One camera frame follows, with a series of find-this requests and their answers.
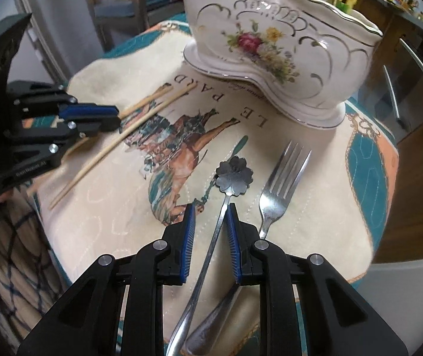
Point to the built-in oven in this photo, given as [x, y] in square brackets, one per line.
[415, 81]

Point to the teal cream printed quilted cloth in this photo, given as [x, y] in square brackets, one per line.
[308, 211]

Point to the metal shelf rack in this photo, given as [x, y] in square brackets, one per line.
[134, 3]

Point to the silver flower-shaped spoon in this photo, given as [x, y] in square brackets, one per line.
[233, 174]

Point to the grey kitchen countertop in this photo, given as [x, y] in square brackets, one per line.
[400, 11]

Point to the silver fork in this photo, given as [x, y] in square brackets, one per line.
[282, 189]

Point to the wooden lower cabinets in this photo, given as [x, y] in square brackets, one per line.
[382, 26]

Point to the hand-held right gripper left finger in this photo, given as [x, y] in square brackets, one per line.
[189, 244]

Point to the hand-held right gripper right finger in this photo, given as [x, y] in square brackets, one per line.
[233, 244]

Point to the wooden chopstick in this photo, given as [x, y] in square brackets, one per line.
[96, 163]
[77, 146]
[146, 101]

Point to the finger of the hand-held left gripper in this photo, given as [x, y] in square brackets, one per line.
[85, 110]
[92, 126]

